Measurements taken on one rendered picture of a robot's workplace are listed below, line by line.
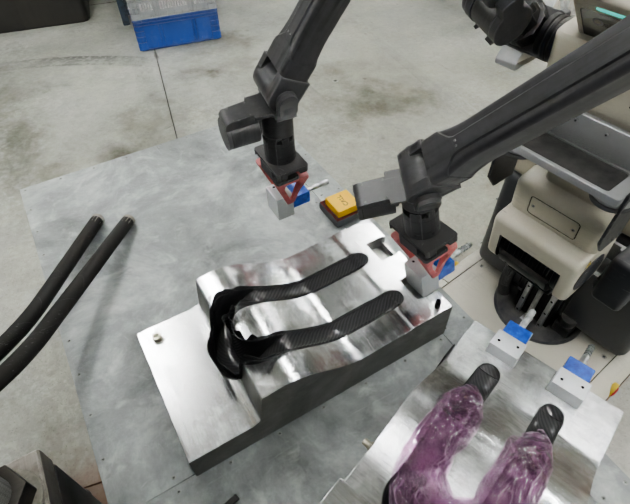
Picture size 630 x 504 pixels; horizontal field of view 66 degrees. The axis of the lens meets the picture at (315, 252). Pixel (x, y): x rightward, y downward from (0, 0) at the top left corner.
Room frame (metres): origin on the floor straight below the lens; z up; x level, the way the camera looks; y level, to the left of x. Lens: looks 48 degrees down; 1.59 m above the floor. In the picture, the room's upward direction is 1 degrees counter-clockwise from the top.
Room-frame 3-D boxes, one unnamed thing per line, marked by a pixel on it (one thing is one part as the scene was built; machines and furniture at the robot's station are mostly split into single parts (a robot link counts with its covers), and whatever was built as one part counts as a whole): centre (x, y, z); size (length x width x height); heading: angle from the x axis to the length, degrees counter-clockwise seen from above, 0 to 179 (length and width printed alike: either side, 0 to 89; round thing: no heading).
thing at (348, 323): (0.48, 0.02, 0.92); 0.35 x 0.16 x 0.09; 120
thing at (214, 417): (0.48, 0.04, 0.87); 0.50 x 0.26 x 0.14; 120
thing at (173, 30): (3.70, 1.01, 0.11); 0.61 x 0.41 x 0.22; 108
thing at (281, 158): (0.74, 0.06, 1.06); 0.10 x 0.07 x 0.07; 30
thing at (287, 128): (0.73, 0.07, 1.12); 0.07 x 0.06 x 0.07; 115
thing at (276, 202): (0.76, 0.03, 0.93); 0.13 x 0.05 x 0.05; 120
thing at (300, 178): (0.73, 0.05, 0.99); 0.07 x 0.07 x 0.09; 29
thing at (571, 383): (0.38, -0.43, 0.86); 0.13 x 0.05 x 0.05; 137
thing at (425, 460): (0.22, -0.21, 0.90); 0.26 x 0.18 x 0.08; 137
